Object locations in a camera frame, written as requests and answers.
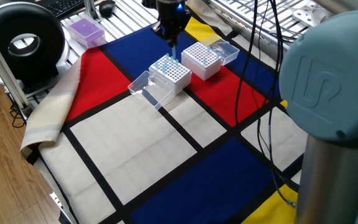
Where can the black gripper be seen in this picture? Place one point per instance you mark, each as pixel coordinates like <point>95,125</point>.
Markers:
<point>171,15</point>

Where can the white pipette tip box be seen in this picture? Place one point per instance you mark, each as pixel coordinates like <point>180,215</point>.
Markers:
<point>197,70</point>
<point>183,82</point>

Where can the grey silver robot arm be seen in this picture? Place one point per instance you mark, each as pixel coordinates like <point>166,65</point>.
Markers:
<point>328,77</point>

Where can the black round object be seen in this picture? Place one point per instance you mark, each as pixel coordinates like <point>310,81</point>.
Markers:
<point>148,3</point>

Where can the black computer mouse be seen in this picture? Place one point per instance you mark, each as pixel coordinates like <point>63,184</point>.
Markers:
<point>107,7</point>

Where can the clear box purple tip rack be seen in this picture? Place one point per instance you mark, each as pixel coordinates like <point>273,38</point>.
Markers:
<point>85,31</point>

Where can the black keyboard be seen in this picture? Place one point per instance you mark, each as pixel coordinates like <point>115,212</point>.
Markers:
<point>64,5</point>

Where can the colour block tablecloth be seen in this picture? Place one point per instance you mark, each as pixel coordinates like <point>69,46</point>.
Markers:
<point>135,149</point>

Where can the black round machine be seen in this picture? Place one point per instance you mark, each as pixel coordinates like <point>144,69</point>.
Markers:
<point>42,56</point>

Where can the silver metal mounting plate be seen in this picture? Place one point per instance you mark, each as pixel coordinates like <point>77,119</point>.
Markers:
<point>306,15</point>

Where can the aluminium profile frame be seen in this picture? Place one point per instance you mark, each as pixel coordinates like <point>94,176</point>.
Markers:
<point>2,68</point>

